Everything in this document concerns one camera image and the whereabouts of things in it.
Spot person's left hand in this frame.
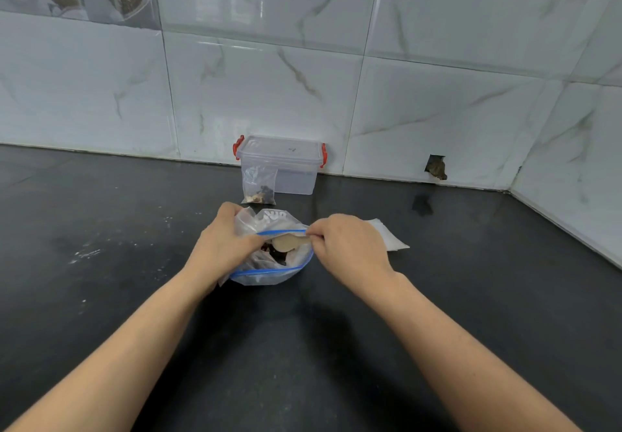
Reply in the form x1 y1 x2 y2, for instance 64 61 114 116
184 202 268 285

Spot person's right hand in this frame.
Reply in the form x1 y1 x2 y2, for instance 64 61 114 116
305 213 398 299

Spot clear zip bag blue seal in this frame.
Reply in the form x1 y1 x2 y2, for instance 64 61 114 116
219 207 315 287

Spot person's left forearm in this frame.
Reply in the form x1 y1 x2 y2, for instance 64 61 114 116
5 268 219 432

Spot person's right forearm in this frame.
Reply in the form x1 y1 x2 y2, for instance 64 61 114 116
362 274 581 432

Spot dark spices in bag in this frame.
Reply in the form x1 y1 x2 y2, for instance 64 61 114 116
260 243 288 267

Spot beige round piece in bag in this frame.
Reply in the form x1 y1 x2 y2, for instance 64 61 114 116
271 233 312 253

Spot small clear bag of spices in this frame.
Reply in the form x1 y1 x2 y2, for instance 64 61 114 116
241 165 279 205

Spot empty clear plastic bags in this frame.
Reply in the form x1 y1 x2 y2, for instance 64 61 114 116
365 218 410 252

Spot clear plastic box red clips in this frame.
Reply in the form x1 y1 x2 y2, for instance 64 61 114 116
233 135 328 196

